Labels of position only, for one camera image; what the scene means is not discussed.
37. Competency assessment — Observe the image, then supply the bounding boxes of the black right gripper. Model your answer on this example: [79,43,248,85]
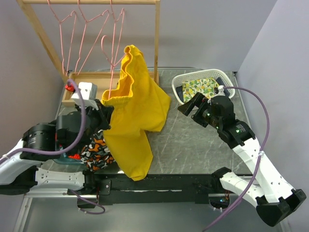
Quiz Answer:
[177,92,222,130]

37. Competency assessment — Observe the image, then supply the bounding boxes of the yellow shorts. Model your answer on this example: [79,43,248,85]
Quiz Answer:
[101,45,171,181]

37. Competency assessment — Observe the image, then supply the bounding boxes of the pink wire hanger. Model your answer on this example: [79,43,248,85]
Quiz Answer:
[100,35,125,99]
[74,0,110,74]
[47,0,77,76]
[110,0,125,73]

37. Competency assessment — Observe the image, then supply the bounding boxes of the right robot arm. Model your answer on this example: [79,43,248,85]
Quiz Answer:
[178,92,307,227]

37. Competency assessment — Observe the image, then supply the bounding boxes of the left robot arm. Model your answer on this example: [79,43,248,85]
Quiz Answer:
[0,100,114,195]

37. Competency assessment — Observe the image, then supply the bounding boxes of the camouflage print shorts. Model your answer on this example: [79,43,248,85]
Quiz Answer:
[80,130,115,172]

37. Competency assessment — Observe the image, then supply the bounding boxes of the wooden hanger rack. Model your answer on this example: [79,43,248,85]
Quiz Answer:
[17,0,160,107]

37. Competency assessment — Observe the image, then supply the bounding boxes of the orange shorts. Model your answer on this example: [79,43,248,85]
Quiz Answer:
[67,154,81,160]

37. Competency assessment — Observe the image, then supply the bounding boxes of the dark navy folded cloth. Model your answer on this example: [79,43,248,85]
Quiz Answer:
[175,77,225,103]

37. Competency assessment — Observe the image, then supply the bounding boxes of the lemon print cloth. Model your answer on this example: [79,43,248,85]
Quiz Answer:
[182,77,219,103]

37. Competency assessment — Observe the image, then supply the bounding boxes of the white perforated plastic basket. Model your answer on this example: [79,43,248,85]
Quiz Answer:
[171,69,236,106]

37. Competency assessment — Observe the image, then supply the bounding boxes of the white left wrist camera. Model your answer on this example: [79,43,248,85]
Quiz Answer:
[65,82,98,101]

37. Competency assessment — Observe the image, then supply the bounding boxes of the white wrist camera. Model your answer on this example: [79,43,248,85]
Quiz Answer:
[65,82,98,101]
[208,85,226,103]

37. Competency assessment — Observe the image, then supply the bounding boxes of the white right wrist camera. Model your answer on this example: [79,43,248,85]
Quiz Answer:
[208,85,226,103]

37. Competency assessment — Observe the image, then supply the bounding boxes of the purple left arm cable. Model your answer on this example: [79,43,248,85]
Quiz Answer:
[0,81,106,215]

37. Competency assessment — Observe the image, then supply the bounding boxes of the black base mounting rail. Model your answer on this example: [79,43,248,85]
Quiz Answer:
[77,173,230,209]

